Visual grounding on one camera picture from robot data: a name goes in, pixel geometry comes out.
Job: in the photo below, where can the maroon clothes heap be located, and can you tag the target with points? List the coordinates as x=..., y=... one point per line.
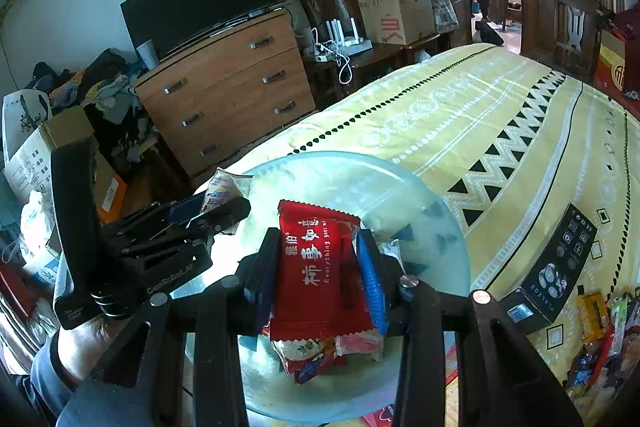
x=630, y=24

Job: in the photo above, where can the dark wooden desk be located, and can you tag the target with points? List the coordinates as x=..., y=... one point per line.
x=380, y=57

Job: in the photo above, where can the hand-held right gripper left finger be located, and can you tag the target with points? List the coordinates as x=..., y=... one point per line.
x=267, y=277

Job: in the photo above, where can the red and gold gift bag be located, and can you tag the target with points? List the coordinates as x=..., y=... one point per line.
x=617, y=67

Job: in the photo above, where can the person's left forearm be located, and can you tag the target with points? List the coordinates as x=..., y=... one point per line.
x=50, y=372

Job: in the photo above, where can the wooden dresser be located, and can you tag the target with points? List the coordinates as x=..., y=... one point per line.
x=225, y=97

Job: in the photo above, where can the white dark-print paper bag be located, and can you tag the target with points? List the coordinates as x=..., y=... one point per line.
x=25, y=112

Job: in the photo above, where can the pile of assorted snack packets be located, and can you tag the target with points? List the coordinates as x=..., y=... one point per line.
x=592, y=312

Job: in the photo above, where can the paper cup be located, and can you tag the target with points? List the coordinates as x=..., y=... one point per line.
x=147, y=54

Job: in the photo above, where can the white orange snack packet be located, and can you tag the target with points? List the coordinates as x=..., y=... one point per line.
x=305, y=352

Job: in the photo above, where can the white router with antennas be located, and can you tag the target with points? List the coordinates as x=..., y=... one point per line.
x=340, y=34

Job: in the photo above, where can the heap of dark clothes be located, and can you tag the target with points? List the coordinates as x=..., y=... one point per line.
x=105, y=97

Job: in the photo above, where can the black printed product box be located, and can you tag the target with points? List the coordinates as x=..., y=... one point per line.
x=555, y=267

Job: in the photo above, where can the large red-printed cardboard box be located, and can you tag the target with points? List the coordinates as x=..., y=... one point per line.
x=395, y=19

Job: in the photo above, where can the white power strip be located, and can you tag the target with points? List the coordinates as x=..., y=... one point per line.
x=325, y=54

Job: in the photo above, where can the white plastic bag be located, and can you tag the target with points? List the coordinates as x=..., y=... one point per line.
x=37, y=222

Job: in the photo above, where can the white blue-print snack packet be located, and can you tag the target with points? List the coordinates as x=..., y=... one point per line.
x=220, y=189

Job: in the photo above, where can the red square snack packet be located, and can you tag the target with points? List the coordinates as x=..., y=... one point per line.
x=320, y=267

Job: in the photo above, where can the pink white snack packet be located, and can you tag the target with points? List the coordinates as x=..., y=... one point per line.
x=360, y=344

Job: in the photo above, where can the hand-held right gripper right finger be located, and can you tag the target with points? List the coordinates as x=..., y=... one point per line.
x=372, y=282

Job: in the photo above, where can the dark wooden chair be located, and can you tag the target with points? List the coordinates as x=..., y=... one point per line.
x=325, y=2
x=575, y=27

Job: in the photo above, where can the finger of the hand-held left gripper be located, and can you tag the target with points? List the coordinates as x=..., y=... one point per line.
x=225, y=214
x=187, y=207

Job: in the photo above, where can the light blue glass plate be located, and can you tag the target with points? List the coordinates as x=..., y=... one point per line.
x=325, y=177

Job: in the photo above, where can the red blue snack packet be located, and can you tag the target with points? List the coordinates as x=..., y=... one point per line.
x=320, y=369

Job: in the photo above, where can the open cardboard box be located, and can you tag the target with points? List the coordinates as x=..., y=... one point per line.
x=30, y=167

